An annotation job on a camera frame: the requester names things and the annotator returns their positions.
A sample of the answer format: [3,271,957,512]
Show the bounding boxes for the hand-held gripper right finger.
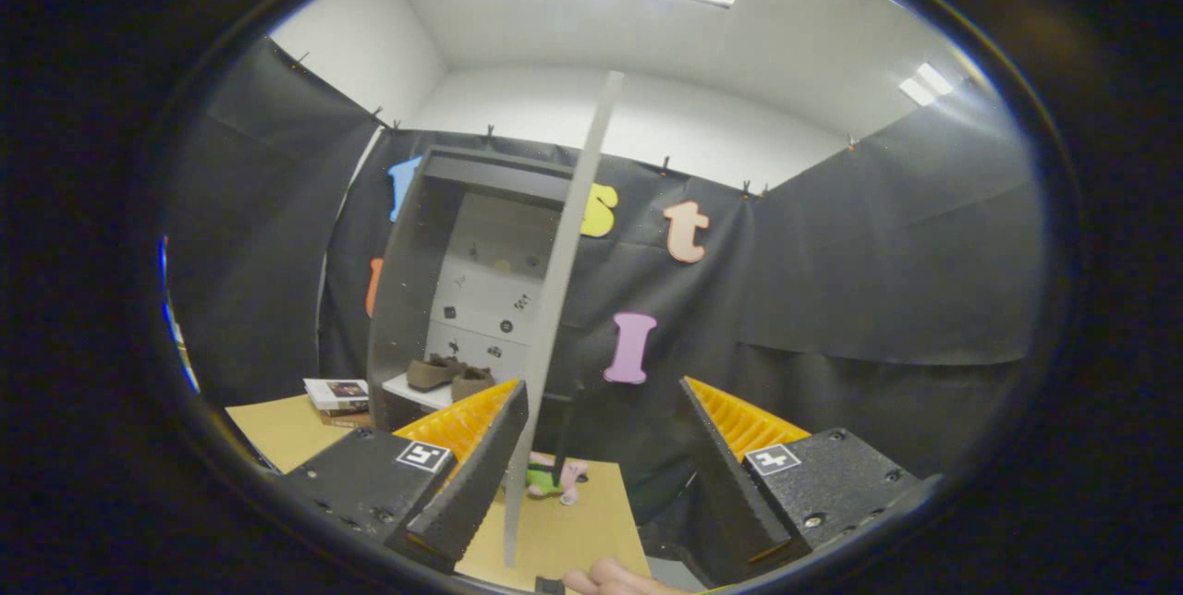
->
[679,376,925,568]

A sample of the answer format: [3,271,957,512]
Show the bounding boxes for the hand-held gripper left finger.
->
[277,379,530,575]

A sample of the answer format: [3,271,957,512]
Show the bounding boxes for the brown fuzzy shoe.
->
[407,355,468,393]
[451,366,497,404]

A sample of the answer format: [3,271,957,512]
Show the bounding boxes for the black door handle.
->
[552,380,585,488]

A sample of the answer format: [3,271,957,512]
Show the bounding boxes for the dark grey shoe cabinet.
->
[367,145,576,434]

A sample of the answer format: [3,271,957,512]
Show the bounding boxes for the light grey shoe cabinet door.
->
[504,70,626,568]

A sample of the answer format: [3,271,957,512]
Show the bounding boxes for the green and pink plush toy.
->
[525,452,590,506]

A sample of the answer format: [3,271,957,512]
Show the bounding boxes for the white book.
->
[303,378,371,412]

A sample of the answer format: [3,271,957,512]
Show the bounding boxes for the black backdrop cloth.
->
[166,36,1050,522]

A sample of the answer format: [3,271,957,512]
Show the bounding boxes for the small ceiling light panel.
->
[899,63,955,107]

